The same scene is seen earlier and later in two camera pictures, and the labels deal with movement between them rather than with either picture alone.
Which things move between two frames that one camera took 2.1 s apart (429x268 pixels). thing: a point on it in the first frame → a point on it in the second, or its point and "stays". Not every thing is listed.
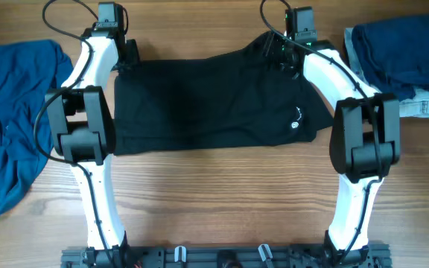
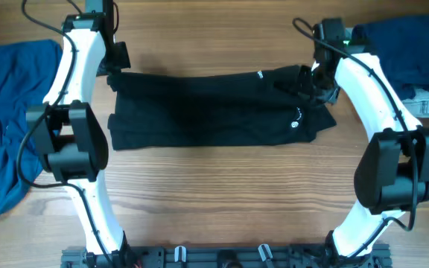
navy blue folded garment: x=408 y=54 stays
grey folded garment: x=424 y=103 stays
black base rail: x=229 y=255 stays
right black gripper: x=274 y=46 → x=309 y=80
